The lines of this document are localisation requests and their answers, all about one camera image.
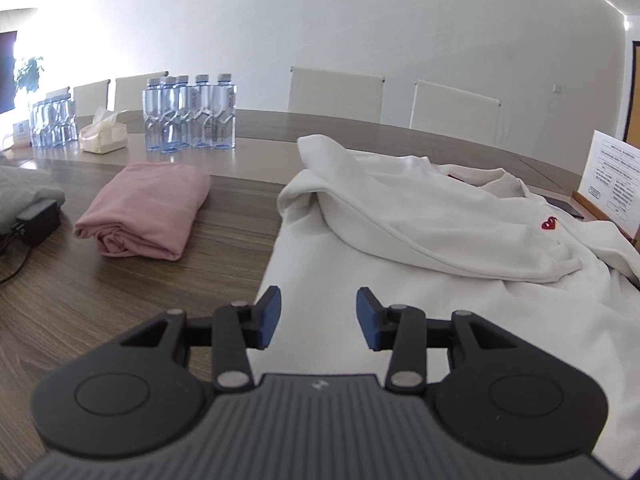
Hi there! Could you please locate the paper sign in wooden stand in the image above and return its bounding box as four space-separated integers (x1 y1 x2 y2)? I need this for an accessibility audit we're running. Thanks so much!
571 129 640 248

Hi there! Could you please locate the wooden door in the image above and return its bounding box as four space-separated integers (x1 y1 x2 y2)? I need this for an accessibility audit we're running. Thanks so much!
631 40 640 148

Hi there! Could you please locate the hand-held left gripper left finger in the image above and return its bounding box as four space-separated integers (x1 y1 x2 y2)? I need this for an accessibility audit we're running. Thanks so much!
117 286 282 393

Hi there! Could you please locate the black table socket panel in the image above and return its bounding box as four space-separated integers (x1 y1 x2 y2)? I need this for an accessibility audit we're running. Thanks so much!
445 174 585 220

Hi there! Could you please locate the dark wall screen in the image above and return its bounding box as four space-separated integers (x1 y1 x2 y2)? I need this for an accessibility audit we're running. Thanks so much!
0 30 18 115

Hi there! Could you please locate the folded pink garment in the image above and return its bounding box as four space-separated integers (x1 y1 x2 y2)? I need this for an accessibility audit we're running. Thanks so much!
73 162 211 262

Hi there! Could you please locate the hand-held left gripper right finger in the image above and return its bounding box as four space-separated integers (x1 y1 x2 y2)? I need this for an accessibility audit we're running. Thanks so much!
356 287 518 393

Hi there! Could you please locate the grey cloth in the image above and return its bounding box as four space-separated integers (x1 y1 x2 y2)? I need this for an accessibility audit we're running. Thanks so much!
0 166 66 236

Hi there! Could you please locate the white sweatshirt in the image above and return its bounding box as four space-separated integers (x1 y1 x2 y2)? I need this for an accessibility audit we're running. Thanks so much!
247 134 640 478

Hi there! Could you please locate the black power adapter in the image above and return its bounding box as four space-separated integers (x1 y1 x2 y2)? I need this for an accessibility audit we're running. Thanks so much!
12 199 62 247

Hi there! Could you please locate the beige tissue box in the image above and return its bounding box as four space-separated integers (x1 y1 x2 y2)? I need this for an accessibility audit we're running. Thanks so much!
79 106 128 154

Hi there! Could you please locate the black cable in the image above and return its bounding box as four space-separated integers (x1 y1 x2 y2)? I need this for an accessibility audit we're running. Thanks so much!
0 232 31 286

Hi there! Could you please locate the green potted plant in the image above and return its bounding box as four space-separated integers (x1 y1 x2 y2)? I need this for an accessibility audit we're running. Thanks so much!
14 56 45 95

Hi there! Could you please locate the group of water bottles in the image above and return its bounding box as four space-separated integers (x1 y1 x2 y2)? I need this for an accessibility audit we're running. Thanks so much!
30 97 78 149
142 73 237 155

